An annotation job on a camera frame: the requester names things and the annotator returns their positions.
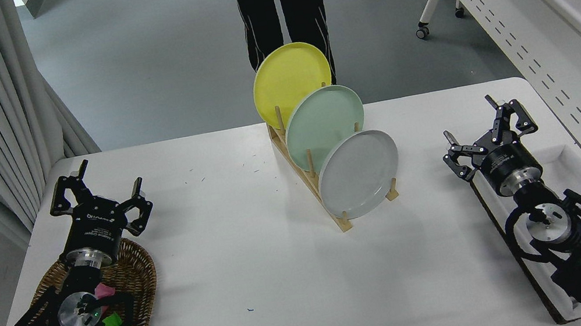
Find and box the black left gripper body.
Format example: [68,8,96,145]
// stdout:
[56,192,135,264]

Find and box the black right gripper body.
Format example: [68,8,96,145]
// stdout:
[473,129,545,197]

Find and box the grey plate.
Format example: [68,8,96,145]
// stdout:
[310,126,409,224]

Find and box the wooden plate rack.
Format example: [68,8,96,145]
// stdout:
[264,88,404,242]

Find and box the pale green plate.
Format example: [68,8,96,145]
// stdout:
[278,81,373,176]

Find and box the yellow plate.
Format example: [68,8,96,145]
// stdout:
[246,37,340,133]

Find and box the white lined cardboard tray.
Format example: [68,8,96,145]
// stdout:
[466,141,581,326]

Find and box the brown wicker basket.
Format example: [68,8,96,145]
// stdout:
[20,233,166,326]

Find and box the pink snack packet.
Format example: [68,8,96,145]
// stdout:
[65,280,123,326]

